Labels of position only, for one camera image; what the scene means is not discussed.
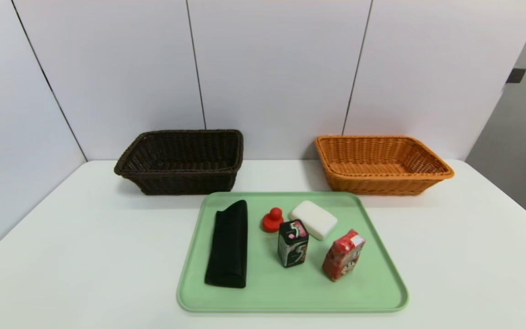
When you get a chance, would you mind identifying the small red rubber toy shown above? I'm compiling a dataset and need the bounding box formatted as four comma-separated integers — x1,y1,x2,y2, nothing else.
262,207,284,233

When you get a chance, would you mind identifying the black gum box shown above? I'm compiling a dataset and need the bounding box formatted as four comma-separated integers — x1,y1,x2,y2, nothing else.
278,219,310,268

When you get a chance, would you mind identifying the dark brown wicker basket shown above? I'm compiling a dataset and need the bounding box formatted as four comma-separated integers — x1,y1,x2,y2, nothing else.
114,129,244,196

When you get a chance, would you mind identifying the light green plastic tray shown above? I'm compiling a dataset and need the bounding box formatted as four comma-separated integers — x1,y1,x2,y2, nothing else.
176,191,410,313

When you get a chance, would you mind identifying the orange wicker basket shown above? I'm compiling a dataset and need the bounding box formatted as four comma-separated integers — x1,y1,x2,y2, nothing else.
315,135,455,196

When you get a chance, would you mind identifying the white soap bar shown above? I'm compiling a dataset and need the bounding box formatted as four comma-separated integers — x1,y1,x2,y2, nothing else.
289,200,338,241

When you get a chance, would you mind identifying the black glasses case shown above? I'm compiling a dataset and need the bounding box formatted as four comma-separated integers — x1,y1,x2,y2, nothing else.
205,200,248,289

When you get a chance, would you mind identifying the red snack packet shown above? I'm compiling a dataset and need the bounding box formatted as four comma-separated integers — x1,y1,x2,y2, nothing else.
322,229,366,282

